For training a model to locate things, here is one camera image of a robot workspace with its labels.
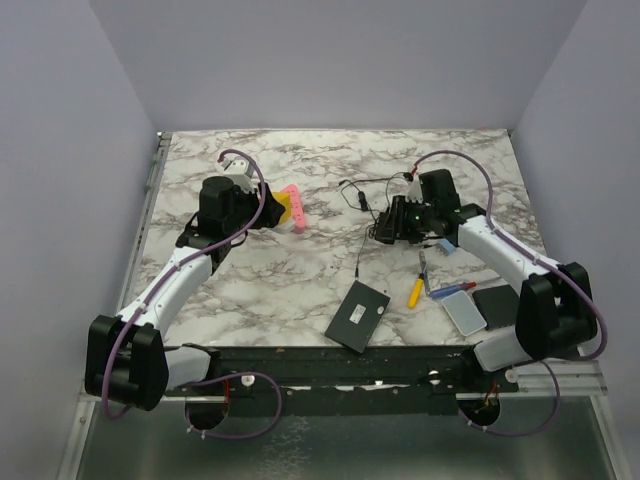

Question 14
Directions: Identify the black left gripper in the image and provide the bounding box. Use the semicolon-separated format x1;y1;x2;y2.
224;181;283;235

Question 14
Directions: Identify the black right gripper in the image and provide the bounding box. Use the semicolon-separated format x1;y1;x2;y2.
379;194;437;240

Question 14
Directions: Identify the light blue cylinder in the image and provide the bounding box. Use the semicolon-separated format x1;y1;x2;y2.
435;239;456;256

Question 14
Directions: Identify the yellow plug adapter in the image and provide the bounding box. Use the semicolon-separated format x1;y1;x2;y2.
272;191;291;224

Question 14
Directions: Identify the white adapter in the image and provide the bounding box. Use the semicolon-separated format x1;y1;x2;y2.
274;218;295;234

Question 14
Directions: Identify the pink power strip socket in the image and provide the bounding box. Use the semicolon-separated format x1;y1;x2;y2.
282;184;307;234

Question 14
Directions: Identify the black adapter with cord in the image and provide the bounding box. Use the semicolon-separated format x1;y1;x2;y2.
338;179;376;220

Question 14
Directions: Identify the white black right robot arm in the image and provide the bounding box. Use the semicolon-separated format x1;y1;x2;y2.
374;169;597;391

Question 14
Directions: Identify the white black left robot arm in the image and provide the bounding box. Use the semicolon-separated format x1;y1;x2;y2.
84;176;286;411

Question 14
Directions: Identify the blue red screwdriver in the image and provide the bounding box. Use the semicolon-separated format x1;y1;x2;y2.
429;282;477;300

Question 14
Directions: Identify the white grey phone case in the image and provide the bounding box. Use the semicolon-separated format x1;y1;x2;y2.
442;291;487;337

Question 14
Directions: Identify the black flat plate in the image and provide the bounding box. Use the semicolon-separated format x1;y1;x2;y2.
472;285;519;331

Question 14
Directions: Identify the black rectangular box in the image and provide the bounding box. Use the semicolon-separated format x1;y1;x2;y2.
324;280;390;354

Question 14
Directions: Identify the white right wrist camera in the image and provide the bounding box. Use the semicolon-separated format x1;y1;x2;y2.
405;177;424;204

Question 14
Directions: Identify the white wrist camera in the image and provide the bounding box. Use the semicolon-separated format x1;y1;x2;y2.
405;177;424;204
219;157;255;193

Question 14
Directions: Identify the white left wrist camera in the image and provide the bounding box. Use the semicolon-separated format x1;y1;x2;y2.
219;157;255;193

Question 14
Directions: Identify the thin black cable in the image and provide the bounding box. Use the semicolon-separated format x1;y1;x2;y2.
353;172;416;279

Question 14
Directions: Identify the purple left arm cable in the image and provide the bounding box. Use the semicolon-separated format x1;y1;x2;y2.
102;148;266;420

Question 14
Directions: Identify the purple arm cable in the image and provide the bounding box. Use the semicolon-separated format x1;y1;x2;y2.
404;149;610;436
102;148;266;420

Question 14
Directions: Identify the yellow handled utility knife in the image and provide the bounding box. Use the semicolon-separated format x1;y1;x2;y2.
407;250;430;309

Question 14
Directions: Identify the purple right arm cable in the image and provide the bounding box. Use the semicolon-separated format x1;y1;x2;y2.
404;149;610;436

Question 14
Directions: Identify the aluminium frame rail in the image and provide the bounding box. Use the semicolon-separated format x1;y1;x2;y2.
514;360;608;397

